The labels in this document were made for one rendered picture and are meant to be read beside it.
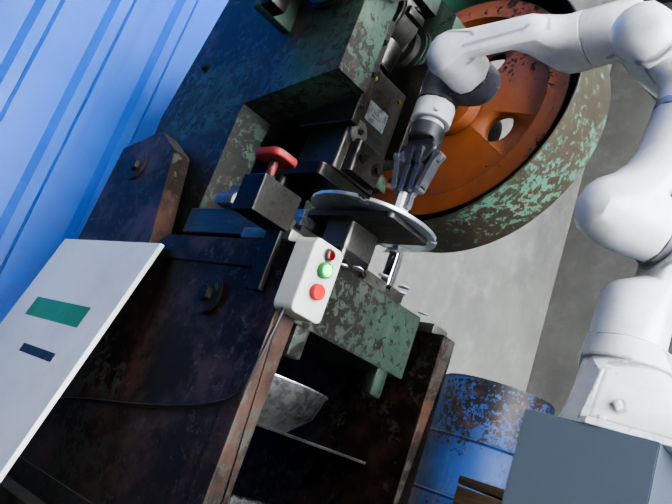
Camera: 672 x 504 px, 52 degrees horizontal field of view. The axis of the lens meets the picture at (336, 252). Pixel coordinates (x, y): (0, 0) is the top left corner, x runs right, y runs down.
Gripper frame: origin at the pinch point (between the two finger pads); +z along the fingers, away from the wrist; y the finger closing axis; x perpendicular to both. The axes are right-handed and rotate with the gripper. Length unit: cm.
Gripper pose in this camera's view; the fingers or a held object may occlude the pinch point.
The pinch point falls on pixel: (401, 209)
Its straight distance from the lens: 147.5
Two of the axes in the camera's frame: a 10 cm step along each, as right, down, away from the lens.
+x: 6.1, 4.2, 6.7
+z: -3.3, 9.1, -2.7
